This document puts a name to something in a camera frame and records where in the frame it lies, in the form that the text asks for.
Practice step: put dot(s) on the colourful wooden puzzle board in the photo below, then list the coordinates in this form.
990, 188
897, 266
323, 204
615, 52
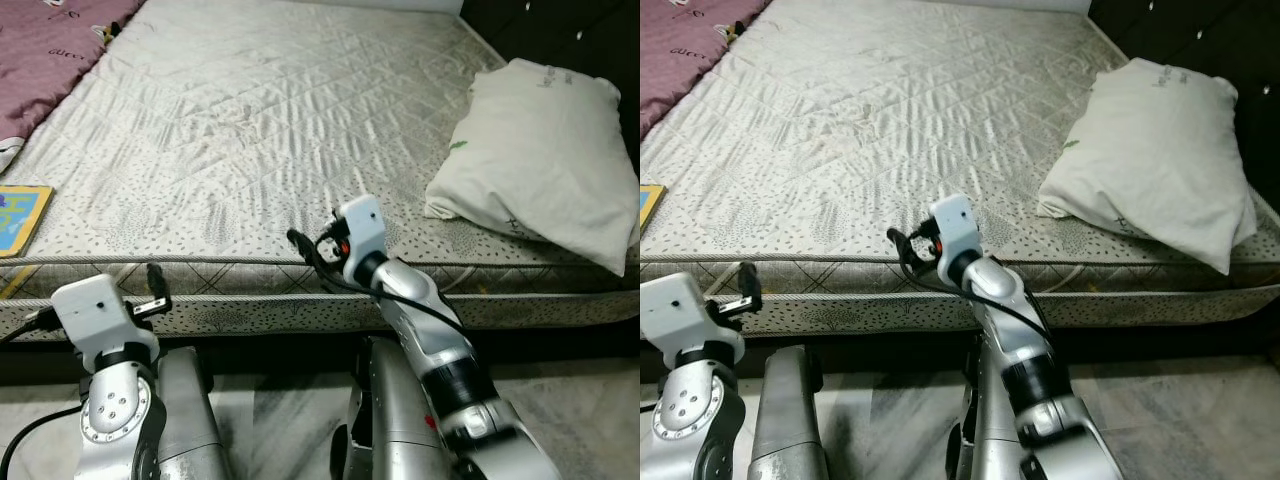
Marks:
20, 220
650, 205

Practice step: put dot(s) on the white pillow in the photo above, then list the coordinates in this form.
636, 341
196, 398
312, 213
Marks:
540, 160
1150, 160

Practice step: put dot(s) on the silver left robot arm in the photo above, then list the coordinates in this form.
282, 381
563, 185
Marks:
115, 420
695, 420

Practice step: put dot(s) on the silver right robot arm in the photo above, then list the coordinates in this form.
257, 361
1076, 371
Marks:
1005, 320
415, 325

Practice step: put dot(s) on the silver left robot leg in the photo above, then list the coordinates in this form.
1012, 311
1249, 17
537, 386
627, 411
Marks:
790, 420
190, 420

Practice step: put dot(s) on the silver robot leg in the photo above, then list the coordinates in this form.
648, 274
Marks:
390, 420
190, 420
985, 420
790, 420

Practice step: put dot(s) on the grey quilted mattress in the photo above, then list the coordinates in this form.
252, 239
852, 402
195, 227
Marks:
860, 120
250, 120

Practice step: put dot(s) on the silver right robot leg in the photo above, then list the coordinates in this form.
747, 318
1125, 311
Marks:
390, 420
985, 420

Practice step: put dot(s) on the mauve cartoon print blanket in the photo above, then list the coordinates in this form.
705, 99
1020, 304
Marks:
40, 50
680, 50

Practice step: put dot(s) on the dark tufted headboard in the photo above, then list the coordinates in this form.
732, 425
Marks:
560, 30
1200, 40

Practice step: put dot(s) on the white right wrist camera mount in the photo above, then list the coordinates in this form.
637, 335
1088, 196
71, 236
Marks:
362, 225
957, 225

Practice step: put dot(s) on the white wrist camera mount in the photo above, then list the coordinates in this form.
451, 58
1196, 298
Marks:
957, 225
675, 310
95, 310
362, 225

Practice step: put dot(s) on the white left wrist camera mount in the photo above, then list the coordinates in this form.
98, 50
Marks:
95, 310
675, 310

